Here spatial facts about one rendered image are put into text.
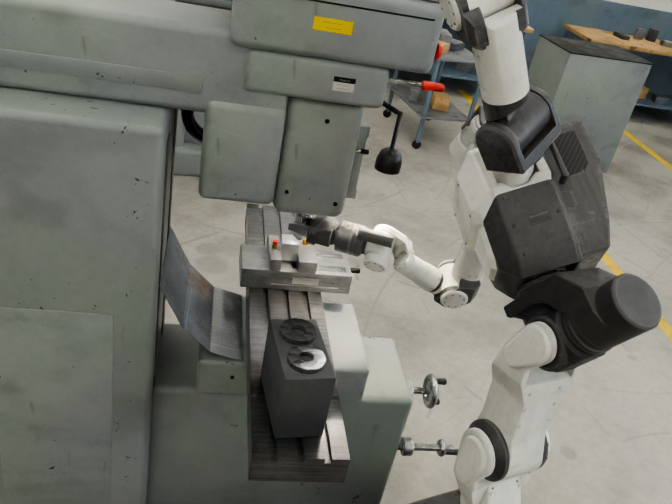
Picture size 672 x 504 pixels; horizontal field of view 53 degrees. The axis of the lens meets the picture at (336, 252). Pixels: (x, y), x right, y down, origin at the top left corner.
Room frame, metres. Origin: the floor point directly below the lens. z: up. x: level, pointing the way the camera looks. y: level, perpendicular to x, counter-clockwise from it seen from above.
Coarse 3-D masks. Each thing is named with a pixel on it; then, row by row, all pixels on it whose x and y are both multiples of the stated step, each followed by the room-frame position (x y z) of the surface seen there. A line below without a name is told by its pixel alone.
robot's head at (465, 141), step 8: (464, 128) 1.54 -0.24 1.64; (472, 128) 1.50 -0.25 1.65; (456, 136) 1.56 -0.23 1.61; (464, 136) 1.53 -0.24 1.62; (472, 136) 1.51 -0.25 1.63; (456, 144) 1.53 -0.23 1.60; (464, 144) 1.52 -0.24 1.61; (472, 144) 1.51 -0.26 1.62; (456, 152) 1.53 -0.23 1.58; (464, 152) 1.52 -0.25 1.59
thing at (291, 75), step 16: (256, 64) 1.50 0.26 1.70; (272, 64) 1.50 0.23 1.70; (288, 64) 1.51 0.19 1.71; (304, 64) 1.52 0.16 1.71; (320, 64) 1.53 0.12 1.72; (336, 64) 1.54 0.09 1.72; (352, 64) 1.55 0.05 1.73; (256, 80) 1.50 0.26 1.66; (272, 80) 1.51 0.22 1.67; (288, 80) 1.51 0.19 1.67; (304, 80) 1.52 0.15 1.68; (320, 80) 1.53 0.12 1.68; (336, 80) 1.54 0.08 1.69; (352, 80) 1.55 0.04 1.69; (368, 80) 1.55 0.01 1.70; (384, 80) 1.56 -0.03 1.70; (304, 96) 1.52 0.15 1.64; (320, 96) 1.53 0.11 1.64; (336, 96) 1.54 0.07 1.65; (352, 96) 1.55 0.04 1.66; (368, 96) 1.56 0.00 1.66
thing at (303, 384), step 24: (288, 336) 1.27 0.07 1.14; (312, 336) 1.29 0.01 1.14; (264, 360) 1.32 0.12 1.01; (288, 360) 1.19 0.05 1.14; (312, 360) 1.22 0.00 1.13; (264, 384) 1.29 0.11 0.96; (288, 384) 1.14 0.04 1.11; (312, 384) 1.16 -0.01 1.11; (288, 408) 1.14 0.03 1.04; (312, 408) 1.16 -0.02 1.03; (288, 432) 1.14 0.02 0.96; (312, 432) 1.16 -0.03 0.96
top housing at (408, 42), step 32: (256, 0) 1.48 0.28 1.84; (288, 0) 1.50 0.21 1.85; (320, 0) 1.51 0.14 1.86; (352, 0) 1.53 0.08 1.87; (384, 0) 1.55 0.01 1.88; (416, 0) 1.58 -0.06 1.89; (256, 32) 1.48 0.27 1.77; (288, 32) 1.50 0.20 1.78; (320, 32) 1.52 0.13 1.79; (352, 32) 1.53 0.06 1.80; (384, 32) 1.55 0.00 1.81; (416, 32) 1.56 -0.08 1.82; (384, 64) 1.55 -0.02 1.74; (416, 64) 1.57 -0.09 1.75
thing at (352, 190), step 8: (360, 128) 1.66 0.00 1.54; (368, 128) 1.66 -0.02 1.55; (360, 136) 1.66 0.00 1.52; (368, 136) 1.66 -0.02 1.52; (360, 144) 1.66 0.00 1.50; (360, 160) 1.66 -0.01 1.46; (352, 168) 1.66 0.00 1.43; (360, 168) 1.67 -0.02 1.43; (352, 176) 1.66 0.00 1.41; (352, 184) 1.66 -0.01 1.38; (352, 192) 1.66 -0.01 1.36
